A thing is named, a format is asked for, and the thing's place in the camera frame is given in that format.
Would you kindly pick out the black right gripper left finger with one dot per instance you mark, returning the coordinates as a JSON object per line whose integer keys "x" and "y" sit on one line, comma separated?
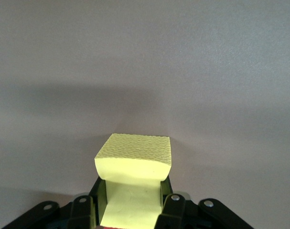
{"x": 63, "y": 214}

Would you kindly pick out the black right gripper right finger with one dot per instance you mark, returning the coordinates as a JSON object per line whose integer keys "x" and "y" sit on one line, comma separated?
{"x": 195, "y": 214}

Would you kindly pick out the yellow foam block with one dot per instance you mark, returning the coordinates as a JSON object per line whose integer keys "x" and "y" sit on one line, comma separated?
{"x": 135, "y": 155}

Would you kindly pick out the brown table mat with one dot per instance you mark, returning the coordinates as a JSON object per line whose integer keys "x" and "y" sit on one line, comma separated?
{"x": 135, "y": 47}

